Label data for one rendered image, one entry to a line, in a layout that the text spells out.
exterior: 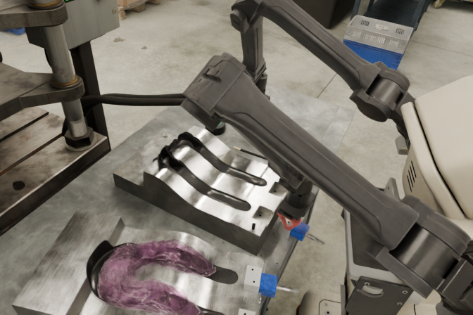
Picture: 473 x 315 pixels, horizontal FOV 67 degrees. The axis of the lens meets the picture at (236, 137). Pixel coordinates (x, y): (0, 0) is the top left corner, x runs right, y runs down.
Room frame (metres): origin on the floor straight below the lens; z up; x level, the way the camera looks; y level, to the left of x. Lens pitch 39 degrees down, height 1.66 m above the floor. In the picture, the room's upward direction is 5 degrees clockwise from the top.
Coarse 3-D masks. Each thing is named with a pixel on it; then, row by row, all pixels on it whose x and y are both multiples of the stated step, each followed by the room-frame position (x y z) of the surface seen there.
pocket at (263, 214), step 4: (260, 208) 0.68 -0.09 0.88; (264, 208) 0.67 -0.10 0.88; (256, 212) 0.66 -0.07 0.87; (260, 212) 0.67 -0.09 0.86; (264, 212) 0.67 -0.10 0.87; (268, 212) 0.67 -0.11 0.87; (272, 212) 0.66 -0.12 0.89; (256, 216) 0.66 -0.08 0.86; (260, 216) 0.66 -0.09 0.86; (264, 216) 0.66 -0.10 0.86; (268, 216) 0.66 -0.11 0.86; (272, 216) 0.65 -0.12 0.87; (260, 220) 0.64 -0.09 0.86; (264, 220) 0.65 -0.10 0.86; (268, 220) 0.64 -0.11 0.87
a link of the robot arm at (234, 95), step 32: (224, 64) 0.43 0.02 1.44; (192, 96) 0.41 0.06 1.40; (224, 96) 0.40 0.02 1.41; (256, 96) 0.40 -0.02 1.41; (256, 128) 0.38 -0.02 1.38; (288, 128) 0.38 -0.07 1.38; (288, 160) 0.36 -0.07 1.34; (320, 160) 0.36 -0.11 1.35; (352, 192) 0.33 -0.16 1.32; (384, 224) 0.31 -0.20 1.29; (448, 224) 0.31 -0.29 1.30; (384, 256) 0.29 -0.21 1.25; (416, 288) 0.26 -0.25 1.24
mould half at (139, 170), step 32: (192, 128) 0.95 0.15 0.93; (128, 160) 0.84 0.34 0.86; (192, 160) 0.80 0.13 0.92; (224, 160) 0.85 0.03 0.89; (128, 192) 0.76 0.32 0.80; (160, 192) 0.70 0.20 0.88; (192, 192) 0.70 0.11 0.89; (256, 192) 0.72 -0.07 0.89; (224, 224) 0.62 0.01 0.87; (256, 224) 0.61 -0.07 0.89
